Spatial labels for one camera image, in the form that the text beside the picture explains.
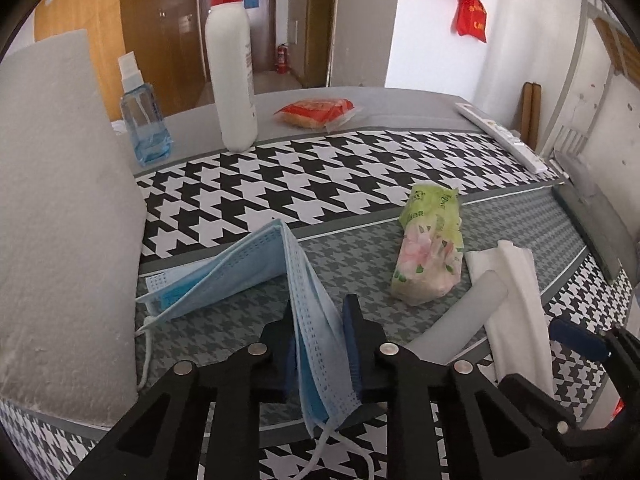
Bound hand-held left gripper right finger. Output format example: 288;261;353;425
341;294;583;480

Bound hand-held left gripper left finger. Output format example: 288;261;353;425
65;307;301;480

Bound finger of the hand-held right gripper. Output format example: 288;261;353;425
500;374;626;461
547;316;637;386

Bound blue face mask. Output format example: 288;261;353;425
134;218;383;480

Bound white cloth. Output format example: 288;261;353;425
465;240;556;398

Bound translucent white tube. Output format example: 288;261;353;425
407;270;508;366

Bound green floral tissue pack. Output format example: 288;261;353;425
390;184;466;306

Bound white foam box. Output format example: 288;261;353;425
0;29;148;428

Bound houndstooth tablecloth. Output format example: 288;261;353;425
0;127;636;480

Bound white remote control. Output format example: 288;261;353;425
455;102;556;175

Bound leaning wooden boards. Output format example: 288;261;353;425
521;81;543;148

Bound red snack packet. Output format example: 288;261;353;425
273;97;363;133

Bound blue spray bottle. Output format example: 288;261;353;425
118;52;173;167

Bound white red pump bottle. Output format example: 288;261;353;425
192;0;259;153

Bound grey metal bunk bed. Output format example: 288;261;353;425
560;0;640;161

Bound dark brown entrance door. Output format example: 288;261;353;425
235;0;277;73

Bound red printed bag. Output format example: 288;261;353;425
452;0;488;43

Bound wooden side door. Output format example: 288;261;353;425
305;0;341;88

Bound wooden wardrobe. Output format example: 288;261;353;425
32;0;278;126

